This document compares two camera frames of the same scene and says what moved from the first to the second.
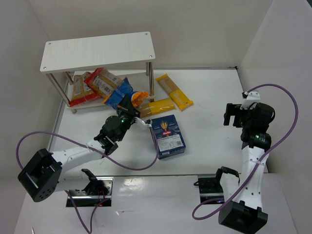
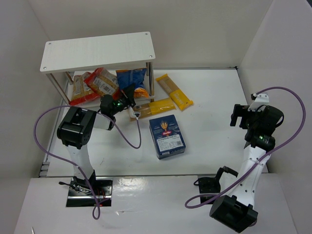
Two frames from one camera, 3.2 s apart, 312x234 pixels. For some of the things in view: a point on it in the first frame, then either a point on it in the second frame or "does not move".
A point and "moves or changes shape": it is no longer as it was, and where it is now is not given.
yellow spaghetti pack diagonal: (182, 101) does not move
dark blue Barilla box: (167, 137) does not move
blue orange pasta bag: (125, 88) moves or changes shape
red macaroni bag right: (102, 82) does not move
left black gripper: (127, 108) → (128, 98)
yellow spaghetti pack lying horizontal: (156, 107) does not move
